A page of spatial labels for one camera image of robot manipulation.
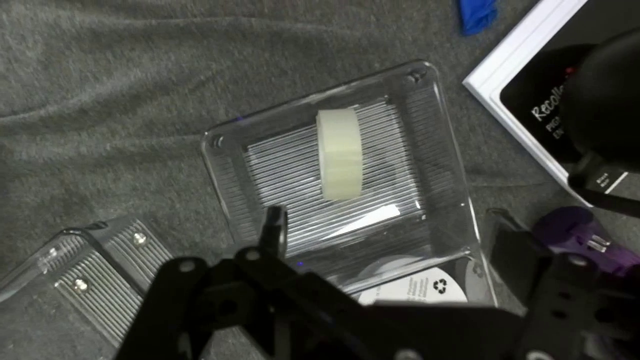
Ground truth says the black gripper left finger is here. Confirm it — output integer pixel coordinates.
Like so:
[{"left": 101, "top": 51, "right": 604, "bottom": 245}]
[{"left": 119, "top": 203, "right": 377, "bottom": 360}]

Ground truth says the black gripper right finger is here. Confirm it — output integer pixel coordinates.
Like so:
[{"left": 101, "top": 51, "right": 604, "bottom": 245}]
[{"left": 490, "top": 226, "right": 607, "bottom": 360}]

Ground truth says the clear tape roll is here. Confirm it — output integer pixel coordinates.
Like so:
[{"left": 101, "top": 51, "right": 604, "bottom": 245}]
[{"left": 315, "top": 107, "right": 368, "bottom": 202}]

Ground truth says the small clear plastic container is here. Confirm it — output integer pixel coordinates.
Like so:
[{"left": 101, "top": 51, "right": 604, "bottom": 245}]
[{"left": 0, "top": 217, "right": 179, "bottom": 348}]

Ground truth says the large clear plastic clamshell container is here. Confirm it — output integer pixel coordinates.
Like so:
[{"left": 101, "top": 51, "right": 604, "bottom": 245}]
[{"left": 200, "top": 60, "right": 502, "bottom": 308}]

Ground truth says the purple umbrella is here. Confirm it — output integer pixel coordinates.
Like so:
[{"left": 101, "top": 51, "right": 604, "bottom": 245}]
[{"left": 530, "top": 203, "right": 640, "bottom": 277}]

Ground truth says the grey tablecloth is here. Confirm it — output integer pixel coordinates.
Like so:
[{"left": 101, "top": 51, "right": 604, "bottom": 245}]
[{"left": 0, "top": 0, "right": 640, "bottom": 360}]

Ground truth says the black box with white edge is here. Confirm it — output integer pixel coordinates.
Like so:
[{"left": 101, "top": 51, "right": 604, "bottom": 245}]
[{"left": 460, "top": 0, "right": 640, "bottom": 207}]

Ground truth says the small blue plastic clip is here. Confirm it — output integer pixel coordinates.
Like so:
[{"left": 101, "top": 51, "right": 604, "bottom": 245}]
[{"left": 457, "top": 0, "right": 501, "bottom": 37}]

